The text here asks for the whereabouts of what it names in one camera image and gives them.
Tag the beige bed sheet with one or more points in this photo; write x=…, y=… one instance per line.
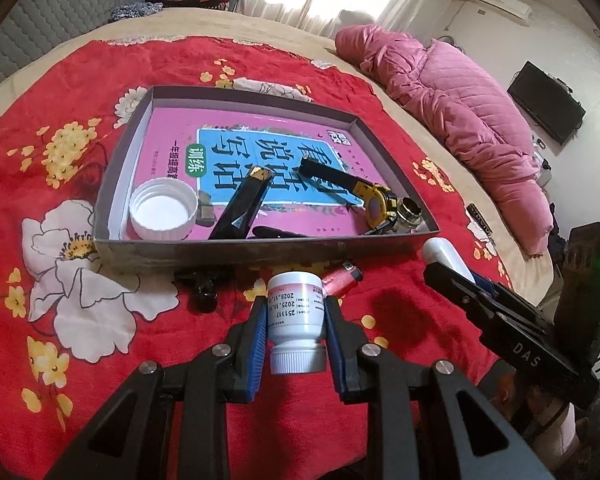
x=531, y=277

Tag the black blanket label tag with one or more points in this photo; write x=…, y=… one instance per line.
x=476, y=215

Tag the white medicine bottle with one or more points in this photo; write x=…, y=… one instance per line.
x=296, y=323

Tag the black television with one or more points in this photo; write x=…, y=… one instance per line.
x=548, y=102

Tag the grey cardboard box tray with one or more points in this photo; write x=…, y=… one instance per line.
x=210, y=138

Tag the red lighter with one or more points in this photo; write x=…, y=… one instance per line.
x=337, y=283

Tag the white earbuds case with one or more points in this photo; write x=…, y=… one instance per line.
x=440, y=255

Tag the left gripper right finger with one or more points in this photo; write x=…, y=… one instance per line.
x=423, y=422

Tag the person hand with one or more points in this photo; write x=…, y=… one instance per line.
x=546, y=423

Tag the white air conditioner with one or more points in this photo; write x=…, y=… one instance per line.
x=515, y=8

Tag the yellow black wrist watch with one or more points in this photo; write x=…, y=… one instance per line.
x=380, y=203

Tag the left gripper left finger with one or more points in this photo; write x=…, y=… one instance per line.
x=129, y=436

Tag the red floral blanket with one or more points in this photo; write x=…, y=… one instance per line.
x=71, y=330

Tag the pink quilted duvet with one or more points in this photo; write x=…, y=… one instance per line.
x=468, y=112

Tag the blue patterned cloth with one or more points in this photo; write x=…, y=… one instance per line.
x=134, y=10

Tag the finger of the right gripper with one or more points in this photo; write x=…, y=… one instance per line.
x=478, y=306
x=510, y=300

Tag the white plastic jar lid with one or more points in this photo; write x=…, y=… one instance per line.
x=163, y=210

